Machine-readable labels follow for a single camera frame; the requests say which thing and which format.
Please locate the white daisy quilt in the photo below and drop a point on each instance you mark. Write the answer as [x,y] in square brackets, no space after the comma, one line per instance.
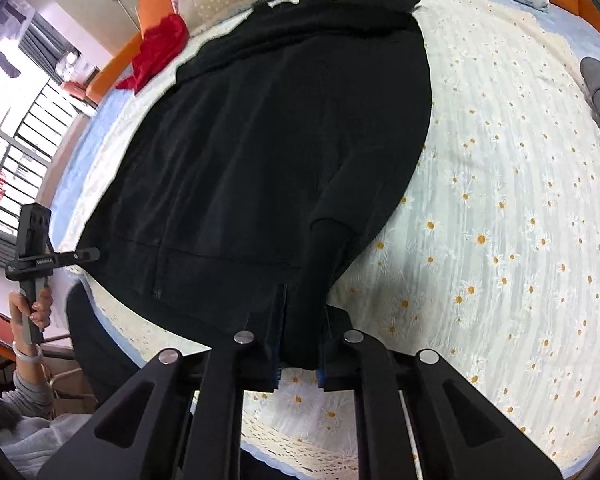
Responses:
[505,185]

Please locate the row of hanging clothes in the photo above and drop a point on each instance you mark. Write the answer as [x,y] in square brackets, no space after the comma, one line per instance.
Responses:
[0,45]

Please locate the black zip jacket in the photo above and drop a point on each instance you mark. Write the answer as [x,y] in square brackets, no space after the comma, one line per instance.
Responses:
[255,160]

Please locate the orange chair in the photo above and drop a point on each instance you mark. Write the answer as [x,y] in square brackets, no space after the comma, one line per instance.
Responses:
[77,91]

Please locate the person's left hand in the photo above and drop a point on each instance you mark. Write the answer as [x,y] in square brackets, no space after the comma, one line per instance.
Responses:
[42,312]

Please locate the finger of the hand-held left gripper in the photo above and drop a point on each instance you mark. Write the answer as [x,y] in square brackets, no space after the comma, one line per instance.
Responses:
[75,255]

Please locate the metal clothes pole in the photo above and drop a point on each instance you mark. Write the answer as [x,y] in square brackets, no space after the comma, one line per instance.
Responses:
[125,10]

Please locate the red garment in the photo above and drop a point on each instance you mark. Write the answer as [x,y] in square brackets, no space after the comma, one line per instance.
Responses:
[157,45]

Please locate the orange sofa bed frame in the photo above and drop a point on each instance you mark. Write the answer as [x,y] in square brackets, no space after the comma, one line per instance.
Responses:
[115,70]

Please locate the person's grey top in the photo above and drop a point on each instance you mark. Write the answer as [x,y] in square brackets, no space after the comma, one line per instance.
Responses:
[35,440]

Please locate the person's left forearm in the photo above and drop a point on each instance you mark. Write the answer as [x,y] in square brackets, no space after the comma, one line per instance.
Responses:
[32,385]

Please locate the grey curtain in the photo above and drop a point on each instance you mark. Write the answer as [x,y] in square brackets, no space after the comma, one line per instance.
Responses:
[50,40]

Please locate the dark cloth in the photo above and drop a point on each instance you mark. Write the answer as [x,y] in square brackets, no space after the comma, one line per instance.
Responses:
[105,350]

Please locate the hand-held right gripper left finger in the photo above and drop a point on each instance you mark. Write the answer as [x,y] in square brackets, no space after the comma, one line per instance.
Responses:
[215,410]

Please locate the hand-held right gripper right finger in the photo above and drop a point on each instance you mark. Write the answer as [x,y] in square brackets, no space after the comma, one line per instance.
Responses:
[380,410]

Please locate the black balcony railing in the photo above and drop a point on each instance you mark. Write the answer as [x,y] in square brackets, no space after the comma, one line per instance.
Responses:
[25,160]

